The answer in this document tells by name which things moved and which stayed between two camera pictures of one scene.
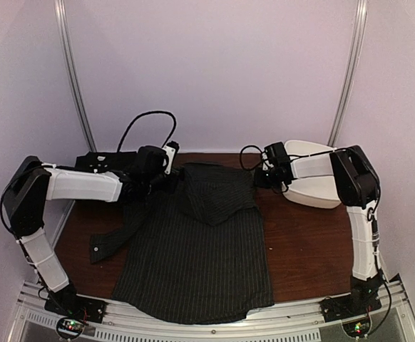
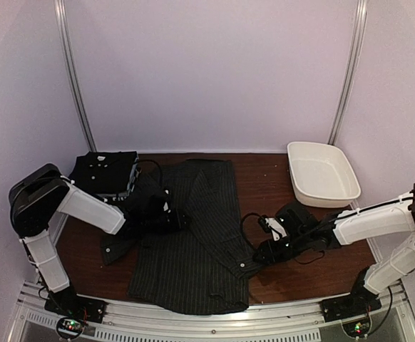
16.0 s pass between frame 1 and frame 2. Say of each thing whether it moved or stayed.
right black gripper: moved
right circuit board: stayed
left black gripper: moved
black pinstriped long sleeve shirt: moved
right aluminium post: stayed
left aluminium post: stayed
